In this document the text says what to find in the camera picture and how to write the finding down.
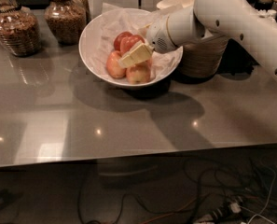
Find right hidden apple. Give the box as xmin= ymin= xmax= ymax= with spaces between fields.
xmin=146 ymin=58 xmax=152 ymax=67

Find dark bottle left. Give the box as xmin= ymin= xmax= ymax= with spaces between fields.
xmin=255 ymin=0 xmax=272 ymax=10

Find front stack paper bowls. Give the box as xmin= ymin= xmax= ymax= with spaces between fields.
xmin=178 ymin=36 xmax=229 ymax=79

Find glass cereal jar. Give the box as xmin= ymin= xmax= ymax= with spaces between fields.
xmin=44 ymin=0 xmax=86 ymax=45
xmin=0 ymin=0 xmax=41 ymax=57

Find yellow-red apple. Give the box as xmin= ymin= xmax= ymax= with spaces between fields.
xmin=126 ymin=62 xmax=151 ymax=84
xmin=105 ymin=50 xmax=126 ymax=79

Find back dark red apple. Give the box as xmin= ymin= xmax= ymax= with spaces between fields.
xmin=113 ymin=31 xmax=132 ymax=50

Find front yellow-red apple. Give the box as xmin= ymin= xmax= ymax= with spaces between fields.
xmin=126 ymin=62 xmax=151 ymax=84

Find black condiment organizer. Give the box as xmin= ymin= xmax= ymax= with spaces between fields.
xmin=217 ymin=39 xmax=257 ymax=76

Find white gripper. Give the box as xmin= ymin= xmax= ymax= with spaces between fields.
xmin=118 ymin=15 xmax=178 ymax=68

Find left glass cereal jar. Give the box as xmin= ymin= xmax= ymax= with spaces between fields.
xmin=0 ymin=0 xmax=41 ymax=57

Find power strip with plugs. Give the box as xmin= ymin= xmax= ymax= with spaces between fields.
xmin=193 ymin=202 xmax=241 ymax=224

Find orange floor cable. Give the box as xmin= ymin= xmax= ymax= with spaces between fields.
xmin=139 ymin=196 xmax=201 ymax=224

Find white ceramic bowl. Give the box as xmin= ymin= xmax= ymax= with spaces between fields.
xmin=79 ymin=8 xmax=183 ymax=90

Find left yellow-red apple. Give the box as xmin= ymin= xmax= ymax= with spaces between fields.
xmin=105 ymin=50 xmax=126 ymax=79

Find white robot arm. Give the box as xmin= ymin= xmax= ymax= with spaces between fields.
xmin=118 ymin=0 xmax=277 ymax=82

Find white paper liner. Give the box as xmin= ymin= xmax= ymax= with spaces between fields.
xmin=86 ymin=6 xmax=183 ymax=88

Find white packets stack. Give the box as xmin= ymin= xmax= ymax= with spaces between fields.
xmin=258 ymin=9 xmax=277 ymax=19

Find black floor cable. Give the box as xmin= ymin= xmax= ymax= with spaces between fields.
xmin=76 ymin=159 xmax=277 ymax=224

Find white floor cable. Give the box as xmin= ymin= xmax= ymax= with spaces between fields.
xmin=240 ymin=166 xmax=277 ymax=224

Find middle glass cereal jar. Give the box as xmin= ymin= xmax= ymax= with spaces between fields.
xmin=44 ymin=0 xmax=86 ymax=45

